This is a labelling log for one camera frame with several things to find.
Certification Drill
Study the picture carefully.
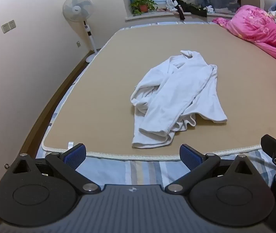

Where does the double wall socket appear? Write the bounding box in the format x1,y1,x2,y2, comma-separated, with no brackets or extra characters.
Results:
1,20,16,34

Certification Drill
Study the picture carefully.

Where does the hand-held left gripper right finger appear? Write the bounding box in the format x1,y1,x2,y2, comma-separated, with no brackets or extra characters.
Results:
164,144,260,196

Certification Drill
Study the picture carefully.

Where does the pink floral quilt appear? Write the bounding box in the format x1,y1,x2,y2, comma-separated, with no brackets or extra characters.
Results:
212,4,276,100

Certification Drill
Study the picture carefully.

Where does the potted green plant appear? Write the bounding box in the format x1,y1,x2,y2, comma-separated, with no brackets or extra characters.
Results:
129,0,158,17

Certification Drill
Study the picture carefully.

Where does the black garment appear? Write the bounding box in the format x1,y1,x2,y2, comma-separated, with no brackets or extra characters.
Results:
172,0,208,21

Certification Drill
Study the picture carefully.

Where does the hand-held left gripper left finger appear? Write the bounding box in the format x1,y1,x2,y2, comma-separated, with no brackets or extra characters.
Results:
6,143,101,195

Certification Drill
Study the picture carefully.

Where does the beige bed mat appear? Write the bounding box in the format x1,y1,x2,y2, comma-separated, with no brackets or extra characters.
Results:
42,21,276,162

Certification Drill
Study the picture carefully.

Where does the white standing fan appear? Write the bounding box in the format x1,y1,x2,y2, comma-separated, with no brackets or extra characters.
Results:
62,0,100,64

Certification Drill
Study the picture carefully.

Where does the white window sill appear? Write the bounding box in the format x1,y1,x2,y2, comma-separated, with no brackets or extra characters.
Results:
124,9,236,21

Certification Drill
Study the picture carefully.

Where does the white long-sleeved shirt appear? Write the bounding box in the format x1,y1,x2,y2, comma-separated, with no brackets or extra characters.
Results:
130,50,228,149

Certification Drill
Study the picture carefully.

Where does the white crumpled garment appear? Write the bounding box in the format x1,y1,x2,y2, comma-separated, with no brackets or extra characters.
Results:
166,0,179,12

